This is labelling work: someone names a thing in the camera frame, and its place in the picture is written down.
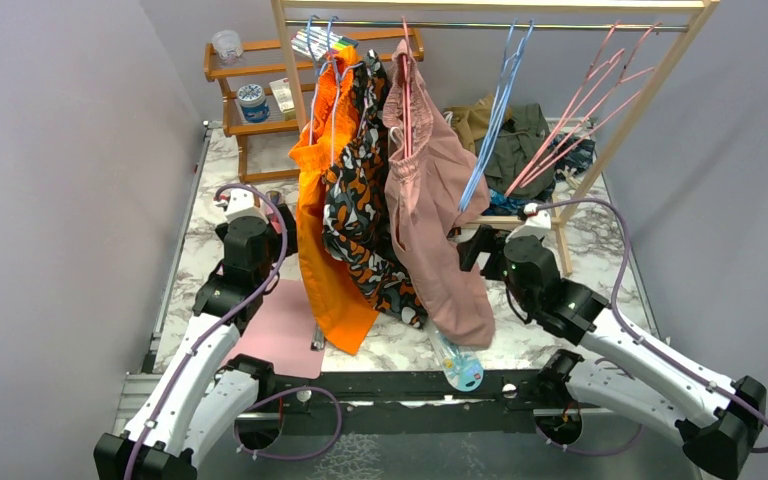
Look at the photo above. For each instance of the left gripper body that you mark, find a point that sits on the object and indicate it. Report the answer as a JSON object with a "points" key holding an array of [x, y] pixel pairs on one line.
{"points": [[291, 231]]}

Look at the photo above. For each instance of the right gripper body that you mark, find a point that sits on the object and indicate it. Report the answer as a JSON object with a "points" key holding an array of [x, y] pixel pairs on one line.
{"points": [[489, 239]]}

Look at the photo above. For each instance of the blue patterned shorts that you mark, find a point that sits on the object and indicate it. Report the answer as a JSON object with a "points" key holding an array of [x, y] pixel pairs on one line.
{"points": [[509, 206]]}

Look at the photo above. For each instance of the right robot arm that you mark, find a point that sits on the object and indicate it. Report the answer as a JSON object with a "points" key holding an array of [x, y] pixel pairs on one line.
{"points": [[617, 365]]}

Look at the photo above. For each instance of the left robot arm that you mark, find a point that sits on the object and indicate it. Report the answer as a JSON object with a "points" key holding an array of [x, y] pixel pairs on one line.
{"points": [[197, 397]]}

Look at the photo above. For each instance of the camouflage patterned shorts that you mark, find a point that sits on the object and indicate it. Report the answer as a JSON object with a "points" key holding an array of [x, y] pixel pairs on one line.
{"points": [[357, 229]]}

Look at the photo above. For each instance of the pink shorts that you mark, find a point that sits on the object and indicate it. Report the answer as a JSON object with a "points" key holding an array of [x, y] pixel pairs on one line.
{"points": [[423, 193]]}

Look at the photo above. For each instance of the orange shorts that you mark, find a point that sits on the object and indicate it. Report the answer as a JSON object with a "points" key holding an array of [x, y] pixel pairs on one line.
{"points": [[340, 310]]}

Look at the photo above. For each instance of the hanger holding pink shorts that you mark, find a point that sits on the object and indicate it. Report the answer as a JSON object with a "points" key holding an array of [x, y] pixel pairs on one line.
{"points": [[407, 92]]}

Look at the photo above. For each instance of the pink mat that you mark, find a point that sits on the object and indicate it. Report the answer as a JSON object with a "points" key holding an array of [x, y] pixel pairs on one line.
{"points": [[281, 332]]}

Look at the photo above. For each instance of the olive green garment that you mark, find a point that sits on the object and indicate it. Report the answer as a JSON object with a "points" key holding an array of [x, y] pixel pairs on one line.
{"points": [[521, 134]]}

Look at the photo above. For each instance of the dark navy patterned garment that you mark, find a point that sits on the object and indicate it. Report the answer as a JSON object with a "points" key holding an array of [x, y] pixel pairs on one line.
{"points": [[578, 155]]}

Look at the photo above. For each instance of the blue lidded jar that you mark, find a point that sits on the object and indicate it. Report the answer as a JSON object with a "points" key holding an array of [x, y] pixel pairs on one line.
{"points": [[252, 100]]}

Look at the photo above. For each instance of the tan garment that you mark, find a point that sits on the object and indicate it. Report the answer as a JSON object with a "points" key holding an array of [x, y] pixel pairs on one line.
{"points": [[470, 123]]}

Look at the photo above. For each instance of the small cardboard box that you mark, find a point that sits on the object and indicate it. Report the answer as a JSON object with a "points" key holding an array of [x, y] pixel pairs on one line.
{"points": [[282, 94]]}

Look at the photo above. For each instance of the wooden shelf unit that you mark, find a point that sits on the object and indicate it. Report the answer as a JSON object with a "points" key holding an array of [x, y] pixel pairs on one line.
{"points": [[262, 63]]}

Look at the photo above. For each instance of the marker pen pack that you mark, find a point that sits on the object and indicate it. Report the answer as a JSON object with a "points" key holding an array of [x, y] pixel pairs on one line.
{"points": [[316, 42]]}

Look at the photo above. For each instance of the clear plastic cup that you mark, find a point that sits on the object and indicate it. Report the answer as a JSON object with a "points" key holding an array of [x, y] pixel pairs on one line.
{"points": [[228, 47]]}

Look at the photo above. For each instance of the wooden clothes rack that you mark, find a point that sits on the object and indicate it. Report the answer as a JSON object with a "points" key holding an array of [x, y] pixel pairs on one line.
{"points": [[697, 12]]}

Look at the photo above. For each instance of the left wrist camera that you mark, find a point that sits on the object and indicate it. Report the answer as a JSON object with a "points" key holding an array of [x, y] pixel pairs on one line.
{"points": [[242, 203]]}

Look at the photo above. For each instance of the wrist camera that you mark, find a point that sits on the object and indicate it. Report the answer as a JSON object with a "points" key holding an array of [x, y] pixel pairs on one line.
{"points": [[242, 203], [536, 222]]}

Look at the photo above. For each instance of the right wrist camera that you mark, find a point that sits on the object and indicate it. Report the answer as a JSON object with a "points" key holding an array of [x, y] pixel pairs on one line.
{"points": [[536, 222]]}

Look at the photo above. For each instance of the blue wire hanger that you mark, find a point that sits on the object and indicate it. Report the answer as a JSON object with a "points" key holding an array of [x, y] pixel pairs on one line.
{"points": [[512, 59]]}

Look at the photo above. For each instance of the pink wire hanger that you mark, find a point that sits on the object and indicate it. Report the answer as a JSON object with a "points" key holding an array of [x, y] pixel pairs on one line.
{"points": [[597, 73]]}

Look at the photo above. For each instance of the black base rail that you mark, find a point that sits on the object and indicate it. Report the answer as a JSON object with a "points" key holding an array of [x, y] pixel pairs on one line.
{"points": [[402, 402]]}

